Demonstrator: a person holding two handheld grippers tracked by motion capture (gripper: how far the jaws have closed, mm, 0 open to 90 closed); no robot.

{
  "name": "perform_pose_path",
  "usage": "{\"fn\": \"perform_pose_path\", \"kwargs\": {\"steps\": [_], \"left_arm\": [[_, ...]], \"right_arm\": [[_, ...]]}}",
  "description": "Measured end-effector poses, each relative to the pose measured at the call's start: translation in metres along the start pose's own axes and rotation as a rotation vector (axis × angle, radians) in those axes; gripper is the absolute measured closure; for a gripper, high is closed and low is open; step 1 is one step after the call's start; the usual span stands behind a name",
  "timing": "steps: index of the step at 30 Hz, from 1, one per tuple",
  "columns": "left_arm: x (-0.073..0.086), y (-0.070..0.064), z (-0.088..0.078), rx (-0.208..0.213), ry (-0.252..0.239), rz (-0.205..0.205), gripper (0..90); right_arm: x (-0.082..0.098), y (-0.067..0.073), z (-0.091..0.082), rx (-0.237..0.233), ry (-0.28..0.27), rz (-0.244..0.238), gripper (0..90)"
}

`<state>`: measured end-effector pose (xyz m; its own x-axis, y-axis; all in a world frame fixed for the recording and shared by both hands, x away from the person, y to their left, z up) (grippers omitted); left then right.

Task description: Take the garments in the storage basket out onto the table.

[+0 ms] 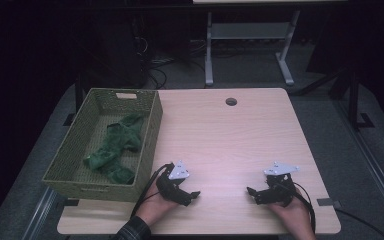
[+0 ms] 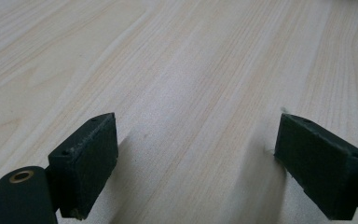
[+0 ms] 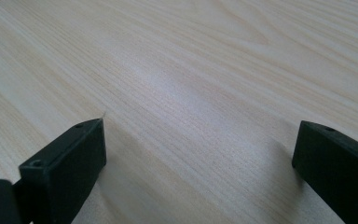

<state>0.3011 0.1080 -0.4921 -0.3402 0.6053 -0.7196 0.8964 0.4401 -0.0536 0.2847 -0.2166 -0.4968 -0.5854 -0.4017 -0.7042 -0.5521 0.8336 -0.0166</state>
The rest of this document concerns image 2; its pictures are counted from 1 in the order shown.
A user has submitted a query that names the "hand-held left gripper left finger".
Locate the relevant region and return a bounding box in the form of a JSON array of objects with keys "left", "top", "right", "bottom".
[{"left": 48, "top": 112, "right": 119, "bottom": 221}]

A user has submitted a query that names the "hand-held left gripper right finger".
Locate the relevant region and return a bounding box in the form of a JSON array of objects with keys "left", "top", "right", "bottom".
[{"left": 273, "top": 112, "right": 358, "bottom": 221}]

